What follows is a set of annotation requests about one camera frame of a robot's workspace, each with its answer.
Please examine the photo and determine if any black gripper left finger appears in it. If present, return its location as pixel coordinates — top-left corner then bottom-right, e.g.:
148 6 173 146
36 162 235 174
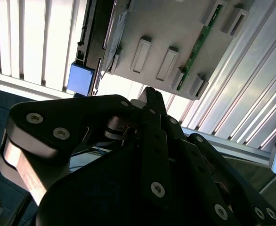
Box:
0 87 170 209

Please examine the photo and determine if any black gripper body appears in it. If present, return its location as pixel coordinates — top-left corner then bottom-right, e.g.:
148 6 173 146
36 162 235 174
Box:
35 141 233 226

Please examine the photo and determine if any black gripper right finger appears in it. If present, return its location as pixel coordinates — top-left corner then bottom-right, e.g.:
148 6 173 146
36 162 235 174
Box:
154 90 276 226

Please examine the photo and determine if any hard disk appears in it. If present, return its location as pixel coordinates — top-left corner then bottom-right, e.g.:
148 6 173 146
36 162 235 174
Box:
66 0 132 97

